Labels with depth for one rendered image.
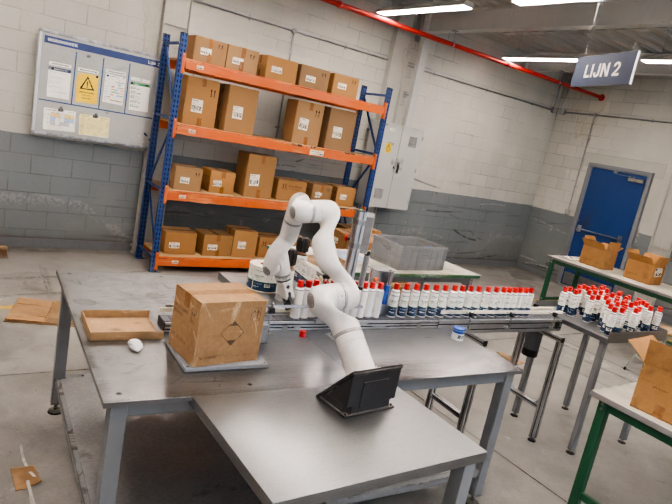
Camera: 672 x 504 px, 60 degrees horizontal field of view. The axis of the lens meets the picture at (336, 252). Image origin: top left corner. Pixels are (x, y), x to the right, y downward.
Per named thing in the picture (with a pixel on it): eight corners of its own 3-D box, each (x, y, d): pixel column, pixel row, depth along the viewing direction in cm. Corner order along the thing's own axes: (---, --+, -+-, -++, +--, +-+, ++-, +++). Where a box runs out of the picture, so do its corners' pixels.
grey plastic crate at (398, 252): (413, 258, 565) (418, 236, 561) (443, 271, 535) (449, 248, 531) (367, 257, 527) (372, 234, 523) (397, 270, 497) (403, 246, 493)
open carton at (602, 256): (571, 260, 778) (578, 233, 771) (592, 262, 803) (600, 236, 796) (597, 269, 744) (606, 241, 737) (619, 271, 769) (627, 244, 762)
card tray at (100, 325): (148, 317, 276) (149, 309, 275) (162, 339, 255) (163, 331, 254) (80, 318, 260) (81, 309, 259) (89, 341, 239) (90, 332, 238)
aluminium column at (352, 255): (337, 334, 304) (363, 209, 290) (341, 338, 300) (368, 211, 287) (330, 334, 302) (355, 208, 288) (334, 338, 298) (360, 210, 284)
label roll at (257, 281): (286, 291, 346) (290, 267, 343) (264, 295, 329) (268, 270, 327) (261, 281, 357) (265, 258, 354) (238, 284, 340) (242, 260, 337)
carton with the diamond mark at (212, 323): (230, 338, 266) (239, 282, 260) (257, 360, 248) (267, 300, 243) (167, 343, 246) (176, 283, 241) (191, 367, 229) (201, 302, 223)
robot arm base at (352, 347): (370, 382, 243) (356, 342, 251) (394, 366, 230) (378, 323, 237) (332, 391, 233) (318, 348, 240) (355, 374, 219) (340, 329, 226)
